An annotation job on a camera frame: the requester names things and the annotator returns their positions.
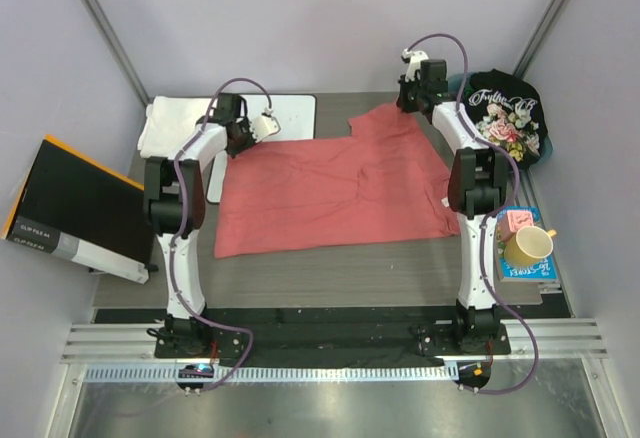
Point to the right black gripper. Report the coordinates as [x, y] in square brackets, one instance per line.
[401, 103]

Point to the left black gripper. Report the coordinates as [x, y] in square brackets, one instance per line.
[246, 125]

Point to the pink t shirt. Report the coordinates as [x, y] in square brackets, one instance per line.
[385, 182]

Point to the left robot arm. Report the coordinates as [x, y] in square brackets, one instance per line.
[174, 205]

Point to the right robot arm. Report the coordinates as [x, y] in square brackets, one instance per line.
[477, 188]

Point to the teal plastic basket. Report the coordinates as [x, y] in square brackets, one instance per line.
[549, 150]

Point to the folded white t shirt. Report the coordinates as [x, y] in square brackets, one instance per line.
[170, 122]

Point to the white dry-erase board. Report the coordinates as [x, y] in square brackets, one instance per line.
[295, 114]

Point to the black floral t shirt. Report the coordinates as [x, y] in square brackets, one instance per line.
[510, 118]

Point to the pink sticky note pad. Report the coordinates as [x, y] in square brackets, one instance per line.
[512, 220]

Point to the yellow mug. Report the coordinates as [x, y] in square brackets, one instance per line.
[529, 246]

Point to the black orange clip file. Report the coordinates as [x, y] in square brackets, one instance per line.
[72, 207]

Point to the blue picture book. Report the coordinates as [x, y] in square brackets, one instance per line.
[543, 271]

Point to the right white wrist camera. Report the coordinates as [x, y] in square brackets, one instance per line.
[413, 59]

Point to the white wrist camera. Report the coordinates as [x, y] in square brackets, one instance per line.
[413, 59]
[263, 126]

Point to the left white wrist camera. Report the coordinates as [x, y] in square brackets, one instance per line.
[263, 126]

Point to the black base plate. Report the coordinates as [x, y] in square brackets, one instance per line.
[334, 338]

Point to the slotted cable duct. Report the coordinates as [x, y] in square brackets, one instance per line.
[200, 373]

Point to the aluminium frame rail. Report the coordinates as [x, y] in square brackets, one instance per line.
[556, 338]

